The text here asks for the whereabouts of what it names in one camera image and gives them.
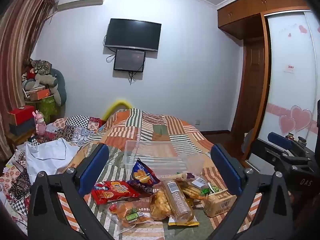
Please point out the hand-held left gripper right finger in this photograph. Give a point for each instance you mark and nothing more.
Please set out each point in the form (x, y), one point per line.
(226, 171)

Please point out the tan cracker packet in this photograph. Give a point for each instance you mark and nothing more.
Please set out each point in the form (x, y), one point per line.
(220, 203)

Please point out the red snack bag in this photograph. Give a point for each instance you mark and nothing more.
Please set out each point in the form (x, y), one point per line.
(113, 191)

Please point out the clear fried snack bag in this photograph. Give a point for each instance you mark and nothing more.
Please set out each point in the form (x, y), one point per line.
(158, 205)

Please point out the clear bread packet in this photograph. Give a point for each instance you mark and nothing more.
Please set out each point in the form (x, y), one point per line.
(131, 216)

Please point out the wooden door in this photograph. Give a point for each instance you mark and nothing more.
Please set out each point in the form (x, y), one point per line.
(251, 85)

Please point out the small green candy packet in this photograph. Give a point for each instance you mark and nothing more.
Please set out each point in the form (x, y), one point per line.
(213, 187)

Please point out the small black monitor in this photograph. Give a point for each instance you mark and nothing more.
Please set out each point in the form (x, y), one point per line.
(130, 60)

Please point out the floral checked blanket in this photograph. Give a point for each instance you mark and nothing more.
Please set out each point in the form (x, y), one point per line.
(72, 127)

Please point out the wooden wardrobe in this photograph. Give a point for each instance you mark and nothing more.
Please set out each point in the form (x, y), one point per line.
(287, 55)

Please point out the blue chip bag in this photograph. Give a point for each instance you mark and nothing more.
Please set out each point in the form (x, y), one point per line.
(142, 176)

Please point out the red gift box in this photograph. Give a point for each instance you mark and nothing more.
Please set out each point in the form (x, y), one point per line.
(21, 115)

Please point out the grey plush toy pile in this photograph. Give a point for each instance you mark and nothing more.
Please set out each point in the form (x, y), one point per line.
(47, 80)

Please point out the striped brown curtain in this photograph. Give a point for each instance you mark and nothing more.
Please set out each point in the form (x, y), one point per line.
(17, 42)

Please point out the wall-mounted black television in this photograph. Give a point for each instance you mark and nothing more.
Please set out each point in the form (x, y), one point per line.
(133, 33)

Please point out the clear green-edged snack packet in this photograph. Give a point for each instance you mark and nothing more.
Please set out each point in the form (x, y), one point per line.
(191, 190)

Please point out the white cloth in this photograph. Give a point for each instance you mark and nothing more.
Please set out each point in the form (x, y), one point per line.
(50, 157)

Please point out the dark grey box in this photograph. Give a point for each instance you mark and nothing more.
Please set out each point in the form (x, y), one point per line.
(22, 128)

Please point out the yellow curved cushion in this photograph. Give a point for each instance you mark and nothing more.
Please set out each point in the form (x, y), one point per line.
(116, 105)

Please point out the wooden nightstand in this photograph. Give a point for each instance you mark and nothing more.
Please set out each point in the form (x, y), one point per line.
(17, 138)

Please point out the pink plush toy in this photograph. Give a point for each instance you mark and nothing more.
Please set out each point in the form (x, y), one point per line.
(40, 123)

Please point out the clear plastic storage bin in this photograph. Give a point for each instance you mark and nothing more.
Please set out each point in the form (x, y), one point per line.
(163, 155)

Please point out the wall socket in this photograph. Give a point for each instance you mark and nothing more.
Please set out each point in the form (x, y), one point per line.
(197, 122)

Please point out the purple pastry packet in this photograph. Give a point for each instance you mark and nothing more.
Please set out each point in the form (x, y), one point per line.
(188, 176)

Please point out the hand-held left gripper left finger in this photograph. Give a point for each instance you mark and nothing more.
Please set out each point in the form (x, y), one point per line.
(93, 171)

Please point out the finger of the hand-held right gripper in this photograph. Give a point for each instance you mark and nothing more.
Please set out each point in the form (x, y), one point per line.
(265, 150)
(281, 138)

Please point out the orange cardboard box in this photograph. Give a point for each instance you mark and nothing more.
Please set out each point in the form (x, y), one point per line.
(38, 94)

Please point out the orange patchwork quilt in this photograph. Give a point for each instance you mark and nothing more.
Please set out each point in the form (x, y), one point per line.
(155, 130)

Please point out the green cardboard box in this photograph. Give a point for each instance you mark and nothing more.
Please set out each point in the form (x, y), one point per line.
(48, 107)

